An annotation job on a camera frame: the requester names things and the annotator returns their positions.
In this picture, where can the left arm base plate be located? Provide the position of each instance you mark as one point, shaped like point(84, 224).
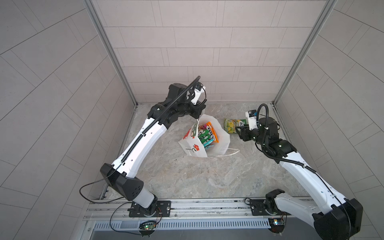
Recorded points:
point(156, 209)

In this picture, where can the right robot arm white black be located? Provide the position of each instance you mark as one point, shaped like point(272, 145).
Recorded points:
point(332, 215)

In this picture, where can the aluminium mounting rail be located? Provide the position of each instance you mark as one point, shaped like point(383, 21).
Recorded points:
point(221, 208)

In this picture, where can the circuit board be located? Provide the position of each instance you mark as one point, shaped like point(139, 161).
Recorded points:
point(277, 226)
point(147, 226)

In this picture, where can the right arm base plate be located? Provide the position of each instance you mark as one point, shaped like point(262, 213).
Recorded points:
point(259, 208)

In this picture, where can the orange Fox's candy packet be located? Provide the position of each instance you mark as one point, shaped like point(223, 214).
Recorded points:
point(212, 132)

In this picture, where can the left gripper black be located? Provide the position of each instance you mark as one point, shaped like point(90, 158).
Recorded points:
point(197, 109)

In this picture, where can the right circuit board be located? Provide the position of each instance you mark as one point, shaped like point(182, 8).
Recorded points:
point(277, 226)

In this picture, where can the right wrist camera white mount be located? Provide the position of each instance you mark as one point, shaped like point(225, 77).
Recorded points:
point(252, 119)

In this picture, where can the teal snack packet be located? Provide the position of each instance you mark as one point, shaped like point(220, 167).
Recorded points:
point(208, 144)

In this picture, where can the left circuit board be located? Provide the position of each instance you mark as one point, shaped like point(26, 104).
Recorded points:
point(147, 226)

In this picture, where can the green Fox's candy packet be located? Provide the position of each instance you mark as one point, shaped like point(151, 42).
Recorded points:
point(204, 135)
point(231, 124)

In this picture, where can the white slotted cable duct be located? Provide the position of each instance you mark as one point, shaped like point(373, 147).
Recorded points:
point(184, 224)

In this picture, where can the white floral paper bag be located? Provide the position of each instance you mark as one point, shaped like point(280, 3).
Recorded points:
point(193, 147)

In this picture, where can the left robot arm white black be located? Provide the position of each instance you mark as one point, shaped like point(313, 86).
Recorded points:
point(121, 176)

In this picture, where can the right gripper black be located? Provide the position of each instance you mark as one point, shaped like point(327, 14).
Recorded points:
point(245, 130)

